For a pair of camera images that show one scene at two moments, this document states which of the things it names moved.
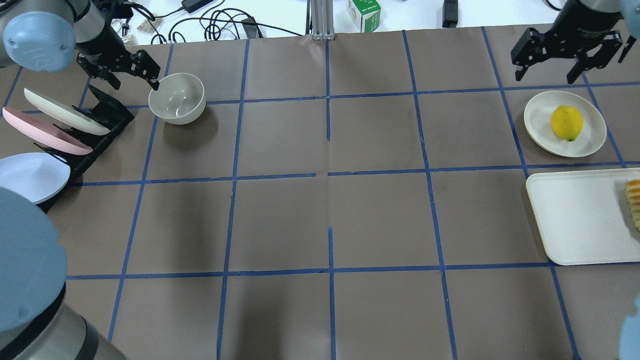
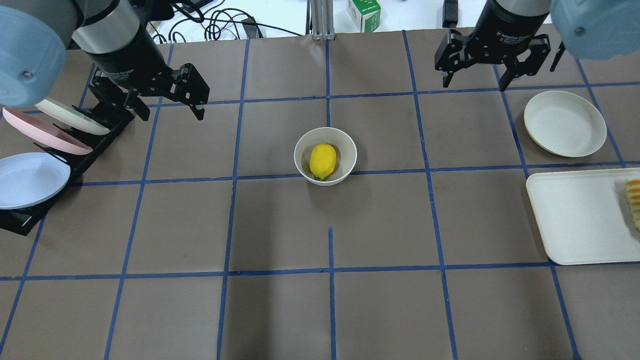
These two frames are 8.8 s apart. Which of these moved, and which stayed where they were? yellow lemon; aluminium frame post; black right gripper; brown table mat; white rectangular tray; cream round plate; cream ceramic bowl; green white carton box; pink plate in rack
Moved: black right gripper; yellow lemon; cream ceramic bowl
Stayed: green white carton box; white rectangular tray; pink plate in rack; aluminium frame post; brown table mat; cream round plate
